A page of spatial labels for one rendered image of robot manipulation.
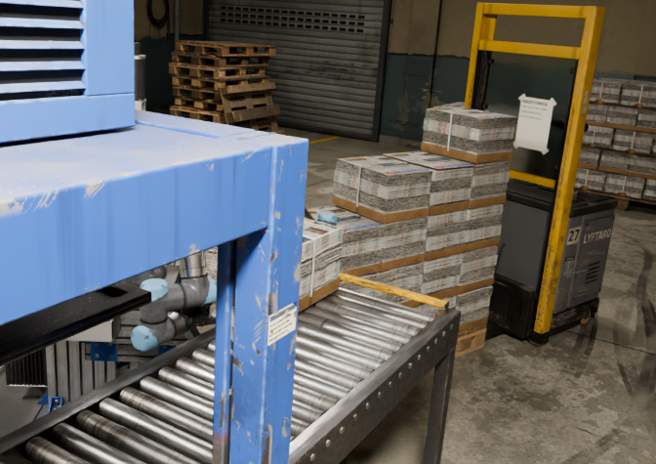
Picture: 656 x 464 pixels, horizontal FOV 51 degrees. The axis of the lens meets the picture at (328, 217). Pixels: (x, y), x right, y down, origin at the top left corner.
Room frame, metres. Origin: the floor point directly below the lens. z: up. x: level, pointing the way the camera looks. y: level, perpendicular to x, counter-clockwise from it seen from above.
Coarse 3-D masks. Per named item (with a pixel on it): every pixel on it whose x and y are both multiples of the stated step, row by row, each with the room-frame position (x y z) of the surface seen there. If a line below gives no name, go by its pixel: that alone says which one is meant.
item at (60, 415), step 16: (208, 336) 1.79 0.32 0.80; (176, 352) 1.68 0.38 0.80; (192, 352) 1.70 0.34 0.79; (144, 368) 1.58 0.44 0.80; (160, 368) 1.59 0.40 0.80; (112, 384) 1.49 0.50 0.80; (128, 384) 1.50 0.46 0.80; (80, 400) 1.41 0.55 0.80; (96, 400) 1.42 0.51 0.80; (48, 416) 1.34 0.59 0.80; (64, 416) 1.34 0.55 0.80; (16, 432) 1.27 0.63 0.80; (32, 432) 1.28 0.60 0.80; (48, 432) 1.29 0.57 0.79; (0, 448) 1.21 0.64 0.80; (16, 448) 1.22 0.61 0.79
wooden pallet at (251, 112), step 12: (252, 84) 9.41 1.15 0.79; (264, 84) 9.68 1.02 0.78; (228, 96) 9.06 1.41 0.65; (240, 96) 9.30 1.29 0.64; (228, 108) 8.95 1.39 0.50; (252, 108) 9.26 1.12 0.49; (264, 108) 9.52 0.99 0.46; (276, 108) 9.82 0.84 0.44; (228, 120) 8.85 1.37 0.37; (240, 120) 8.94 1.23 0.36; (252, 120) 9.36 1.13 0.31; (264, 120) 9.66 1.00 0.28; (276, 132) 9.66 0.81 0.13
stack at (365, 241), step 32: (352, 224) 2.93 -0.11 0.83; (384, 224) 2.98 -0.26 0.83; (416, 224) 3.10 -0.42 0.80; (448, 224) 3.24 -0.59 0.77; (352, 256) 2.84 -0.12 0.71; (384, 256) 2.97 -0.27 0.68; (448, 256) 3.27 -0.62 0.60; (352, 288) 2.85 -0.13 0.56; (416, 288) 3.12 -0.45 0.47; (448, 288) 3.28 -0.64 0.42
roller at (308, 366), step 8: (296, 360) 1.69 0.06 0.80; (304, 360) 1.68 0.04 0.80; (296, 368) 1.67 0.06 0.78; (304, 368) 1.66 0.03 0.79; (312, 368) 1.66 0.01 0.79; (320, 368) 1.65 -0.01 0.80; (328, 368) 1.65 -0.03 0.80; (320, 376) 1.64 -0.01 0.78; (328, 376) 1.63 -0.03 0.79; (336, 376) 1.62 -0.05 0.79; (344, 376) 1.62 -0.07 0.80; (352, 376) 1.62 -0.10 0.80; (344, 384) 1.60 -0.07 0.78; (352, 384) 1.59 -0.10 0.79
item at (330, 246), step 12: (312, 228) 2.17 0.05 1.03; (324, 228) 2.18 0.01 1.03; (336, 228) 2.19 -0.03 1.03; (324, 240) 2.10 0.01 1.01; (336, 240) 2.17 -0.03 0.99; (324, 252) 2.11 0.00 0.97; (336, 252) 2.17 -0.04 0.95; (324, 264) 2.11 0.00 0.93; (336, 264) 2.19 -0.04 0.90; (324, 276) 2.13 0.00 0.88; (336, 276) 2.19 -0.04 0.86
